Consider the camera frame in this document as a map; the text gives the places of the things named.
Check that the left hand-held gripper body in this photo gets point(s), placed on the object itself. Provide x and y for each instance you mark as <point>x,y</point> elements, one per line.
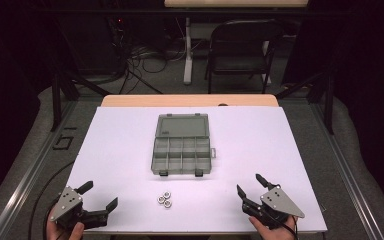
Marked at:
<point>66,204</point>

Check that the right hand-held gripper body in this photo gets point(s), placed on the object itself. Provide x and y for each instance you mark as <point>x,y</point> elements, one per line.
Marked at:
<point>278,203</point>

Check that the grey plastic organizer box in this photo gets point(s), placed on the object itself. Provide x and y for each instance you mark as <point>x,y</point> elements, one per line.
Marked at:
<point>181,126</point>

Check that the person's left hand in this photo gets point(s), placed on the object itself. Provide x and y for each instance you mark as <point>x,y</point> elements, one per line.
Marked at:
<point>55,232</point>

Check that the person's right hand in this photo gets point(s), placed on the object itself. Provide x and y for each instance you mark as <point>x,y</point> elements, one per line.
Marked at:
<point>276,235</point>

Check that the white board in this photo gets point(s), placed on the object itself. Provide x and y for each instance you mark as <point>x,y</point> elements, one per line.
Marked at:
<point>120,160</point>

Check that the black metal stand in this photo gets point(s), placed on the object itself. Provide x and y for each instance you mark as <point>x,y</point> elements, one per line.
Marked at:
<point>56,100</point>
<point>329,100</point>

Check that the white table leg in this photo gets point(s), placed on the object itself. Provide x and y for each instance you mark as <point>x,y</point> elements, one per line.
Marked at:
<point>188,63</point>

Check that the black folding chair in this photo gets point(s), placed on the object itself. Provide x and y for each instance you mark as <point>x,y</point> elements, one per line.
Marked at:
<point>243,36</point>

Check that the light wooden table top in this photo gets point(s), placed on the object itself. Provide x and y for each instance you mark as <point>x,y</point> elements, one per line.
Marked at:
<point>236,3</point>

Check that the metal floor rail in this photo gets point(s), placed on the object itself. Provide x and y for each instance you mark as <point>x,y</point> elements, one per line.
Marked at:
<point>30,176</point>
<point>346,176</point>

